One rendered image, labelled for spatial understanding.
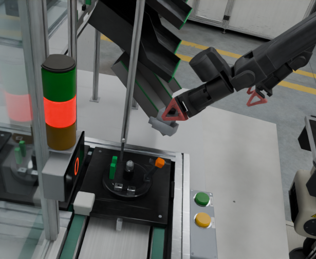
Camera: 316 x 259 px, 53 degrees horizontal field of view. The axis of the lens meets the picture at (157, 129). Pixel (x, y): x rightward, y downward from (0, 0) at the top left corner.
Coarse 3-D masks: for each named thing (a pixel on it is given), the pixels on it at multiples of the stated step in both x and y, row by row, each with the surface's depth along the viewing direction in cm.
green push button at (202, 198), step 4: (200, 192) 90; (196, 196) 88; (200, 196) 89; (204, 196) 89; (208, 196) 89; (196, 200) 88; (200, 200) 88; (204, 200) 88; (208, 200) 88; (200, 204) 87; (204, 204) 87
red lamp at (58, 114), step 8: (48, 104) 48; (56, 104) 48; (64, 104) 48; (72, 104) 49; (48, 112) 49; (56, 112) 49; (64, 112) 49; (72, 112) 50; (48, 120) 50; (56, 120) 50; (64, 120) 50; (72, 120) 51
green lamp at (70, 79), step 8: (48, 72) 45; (64, 72) 45; (72, 72) 46; (48, 80) 45; (56, 80) 45; (64, 80) 46; (72, 80) 47; (48, 88) 46; (56, 88) 46; (64, 88) 46; (72, 88) 48; (48, 96) 47; (56, 96) 47; (64, 96) 47; (72, 96) 48
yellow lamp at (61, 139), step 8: (48, 128) 51; (56, 128) 51; (64, 128) 51; (72, 128) 52; (48, 136) 52; (56, 136) 52; (64, 136) 52; (72, 136) 53; (48, 144) 54; (56, 144) 53; (64, 144) 53; (72, 144) 55
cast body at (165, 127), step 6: (162, 108) 89; (174, 108) 89; (168, 114) 87; (174, 114) 88; (150, 120) 92; (156, 120) 89; (162, 120) 88; (156, 126) 90; (162, 126) 89; (168, 126) 88; (174, 126) 88; (162, 132) 89; (168, 132) 88; (174, 132) 90
